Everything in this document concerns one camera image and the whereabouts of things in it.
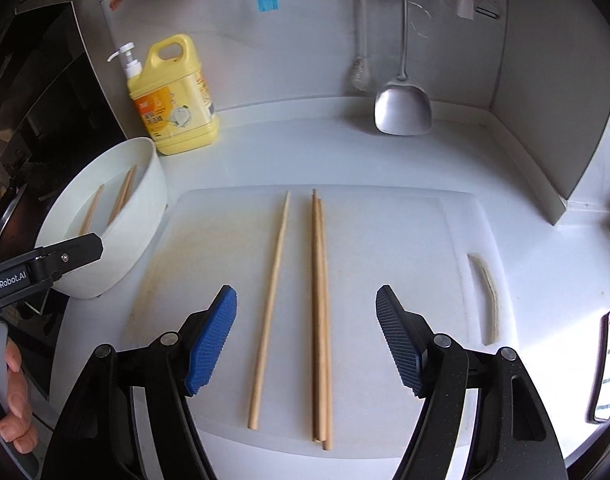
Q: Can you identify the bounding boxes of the left human hand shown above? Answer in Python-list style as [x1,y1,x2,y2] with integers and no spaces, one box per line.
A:
[0,339,38,455]

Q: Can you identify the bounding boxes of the chopstick in bowl right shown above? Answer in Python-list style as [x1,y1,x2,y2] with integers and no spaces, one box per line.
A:
[109,166,136,223]

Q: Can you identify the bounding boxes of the white cutting board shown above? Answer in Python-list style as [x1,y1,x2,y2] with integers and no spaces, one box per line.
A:
[122,185,518,479]

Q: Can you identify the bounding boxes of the smartphone at edge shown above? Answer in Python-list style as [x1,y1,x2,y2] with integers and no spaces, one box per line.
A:
[590,312,610,424]

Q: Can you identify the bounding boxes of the yellow dish soap bottle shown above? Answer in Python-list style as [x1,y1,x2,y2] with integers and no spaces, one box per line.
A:
[108,34,219,155]

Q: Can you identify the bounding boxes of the white round bowl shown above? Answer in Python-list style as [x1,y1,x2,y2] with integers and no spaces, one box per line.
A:
[35,138,167,299]

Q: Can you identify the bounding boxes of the wooden chopstick on board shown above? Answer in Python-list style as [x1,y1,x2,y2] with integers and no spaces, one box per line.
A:
[247,191,291,430]

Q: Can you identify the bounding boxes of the steel spatula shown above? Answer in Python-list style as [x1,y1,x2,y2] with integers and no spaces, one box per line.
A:
[373,0,433,136]

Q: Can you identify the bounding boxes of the chopstick in bowl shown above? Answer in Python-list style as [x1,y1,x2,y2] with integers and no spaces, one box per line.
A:
[114,165,137,212]
[109,166,136,223]
[80,184,104,235]

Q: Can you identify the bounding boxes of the chopstick in bowl left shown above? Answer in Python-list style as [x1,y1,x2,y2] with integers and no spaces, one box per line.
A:
[80,184,104,235]

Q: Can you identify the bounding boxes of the white bottle brush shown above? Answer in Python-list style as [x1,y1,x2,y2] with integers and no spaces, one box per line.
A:
[349,0,370,92]

